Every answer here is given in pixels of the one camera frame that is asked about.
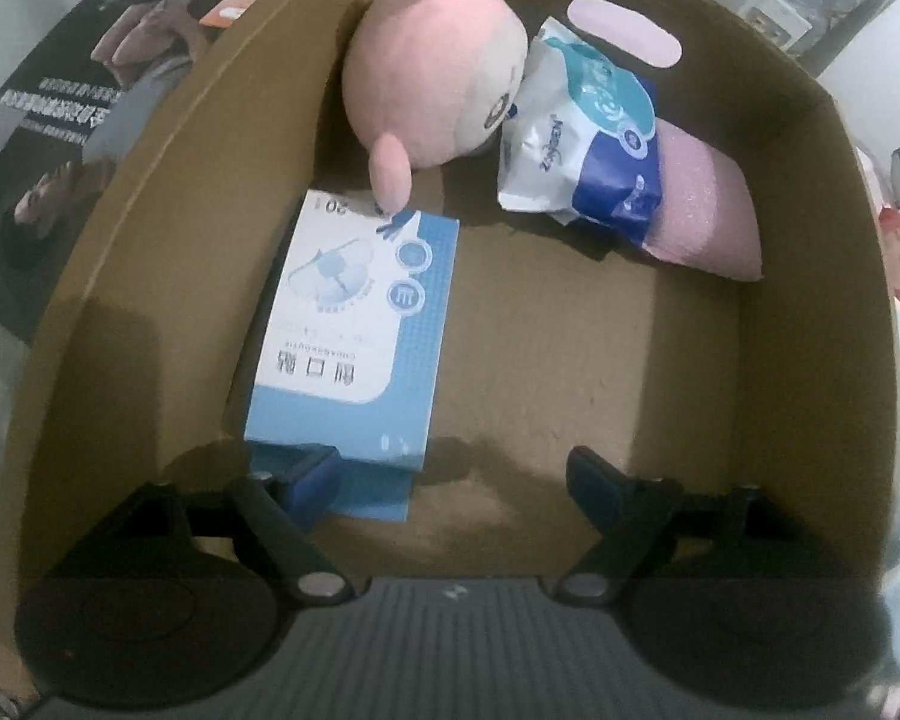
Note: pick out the blue white bandage box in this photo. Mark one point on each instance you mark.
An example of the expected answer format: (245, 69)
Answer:
(345, 360)

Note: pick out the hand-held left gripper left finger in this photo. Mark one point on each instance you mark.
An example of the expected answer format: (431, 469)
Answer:
(311, 476)

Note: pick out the pink plush toy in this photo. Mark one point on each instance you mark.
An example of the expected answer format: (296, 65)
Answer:
(420, 75)

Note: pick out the brown cardboard box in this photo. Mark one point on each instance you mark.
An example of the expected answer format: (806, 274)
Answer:
(570, 390)

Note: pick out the printed poster with figures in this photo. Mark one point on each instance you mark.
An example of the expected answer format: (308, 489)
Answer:
(45, 127)

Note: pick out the white blue wet wipes pack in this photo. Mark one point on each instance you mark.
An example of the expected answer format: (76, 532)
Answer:
(570, 135)

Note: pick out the white water dispenser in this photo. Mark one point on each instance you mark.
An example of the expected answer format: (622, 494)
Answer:
(772, 7)

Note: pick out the pink sponge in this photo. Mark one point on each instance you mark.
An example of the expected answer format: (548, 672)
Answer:
(705, 210)

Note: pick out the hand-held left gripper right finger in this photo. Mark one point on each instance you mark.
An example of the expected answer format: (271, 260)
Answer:
(589, 484)

